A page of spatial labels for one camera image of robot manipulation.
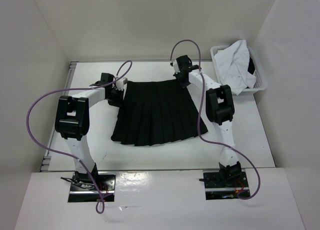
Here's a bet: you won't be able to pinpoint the black pleated skirt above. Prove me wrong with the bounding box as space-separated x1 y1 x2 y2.
111 79 208 147

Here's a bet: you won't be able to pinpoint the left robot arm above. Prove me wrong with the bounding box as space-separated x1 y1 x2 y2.
54 73 128 190

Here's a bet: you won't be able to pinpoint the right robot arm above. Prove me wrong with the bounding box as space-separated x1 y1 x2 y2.
170 55 242 187

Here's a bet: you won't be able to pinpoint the white skirt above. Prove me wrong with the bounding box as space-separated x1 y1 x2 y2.
214 40 257 95

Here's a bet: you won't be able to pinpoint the black garment in basket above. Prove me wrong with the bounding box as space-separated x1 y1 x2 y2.
247 57 256 75

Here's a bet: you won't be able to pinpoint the white plastic basket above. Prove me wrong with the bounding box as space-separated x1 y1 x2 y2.
210 45 268 95

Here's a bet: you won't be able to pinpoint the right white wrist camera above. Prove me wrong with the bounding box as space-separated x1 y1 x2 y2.
170 59 181 74

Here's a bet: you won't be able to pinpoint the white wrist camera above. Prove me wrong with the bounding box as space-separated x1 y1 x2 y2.
115 77 128 91
170 59 181 74

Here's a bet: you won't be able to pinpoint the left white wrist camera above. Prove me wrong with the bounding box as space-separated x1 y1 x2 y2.
115 77 128 91

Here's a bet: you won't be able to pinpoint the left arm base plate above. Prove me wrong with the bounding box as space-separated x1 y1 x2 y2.
60 174 116 203

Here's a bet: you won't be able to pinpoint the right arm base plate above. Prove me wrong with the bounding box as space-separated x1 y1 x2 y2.
199 170 251 200

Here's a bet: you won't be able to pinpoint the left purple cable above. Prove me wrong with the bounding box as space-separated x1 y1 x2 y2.
26 60 133 215

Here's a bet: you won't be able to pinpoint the purple cable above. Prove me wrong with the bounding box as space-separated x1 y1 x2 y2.
169 39 263 200
26 60 133 215

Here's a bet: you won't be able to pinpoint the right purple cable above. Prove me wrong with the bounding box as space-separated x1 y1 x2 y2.
169 39 263 200

